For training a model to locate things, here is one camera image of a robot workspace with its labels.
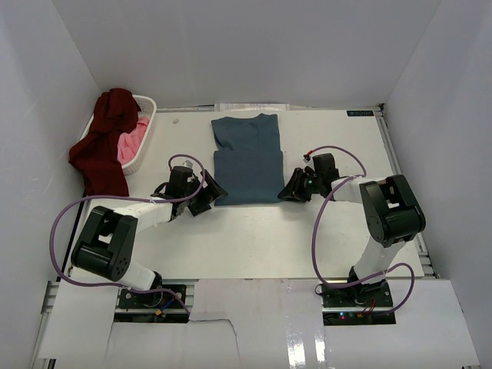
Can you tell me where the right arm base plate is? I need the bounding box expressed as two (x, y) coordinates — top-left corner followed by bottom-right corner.
(314, 282), (397, 327)

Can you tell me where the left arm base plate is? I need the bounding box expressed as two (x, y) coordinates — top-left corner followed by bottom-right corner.
(114, 289), (189, 324)

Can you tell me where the teal blue t shirt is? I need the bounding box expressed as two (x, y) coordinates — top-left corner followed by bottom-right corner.
(211, 114), (284, 207)

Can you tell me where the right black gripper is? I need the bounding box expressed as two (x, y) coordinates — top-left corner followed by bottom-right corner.
(278, 168), (323, 203)

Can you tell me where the white plastic laundry basket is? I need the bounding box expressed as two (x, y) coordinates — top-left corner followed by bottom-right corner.
(85, 95), (156, 176)

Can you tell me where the pink t shirt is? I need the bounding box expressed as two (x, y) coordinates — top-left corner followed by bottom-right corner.
(117, 116), (150, 165)

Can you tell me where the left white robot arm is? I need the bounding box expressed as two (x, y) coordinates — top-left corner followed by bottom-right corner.
(71, 166), (228, 307)

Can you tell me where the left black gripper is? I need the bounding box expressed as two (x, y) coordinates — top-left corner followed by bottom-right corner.
(181, 169), (227, 216)

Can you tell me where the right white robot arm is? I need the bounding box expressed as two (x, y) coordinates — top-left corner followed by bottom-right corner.
(278, 153), (426, 307)

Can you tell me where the dark label sticker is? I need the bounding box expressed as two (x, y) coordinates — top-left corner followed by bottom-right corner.
(347, 110), (374, 117)

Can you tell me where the dark red t shirt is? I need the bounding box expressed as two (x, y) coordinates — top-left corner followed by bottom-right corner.
(68, 88), (141, 197)

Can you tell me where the paper sheet at back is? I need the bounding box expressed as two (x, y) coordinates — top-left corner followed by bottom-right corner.
(214, 103), (290, 111)

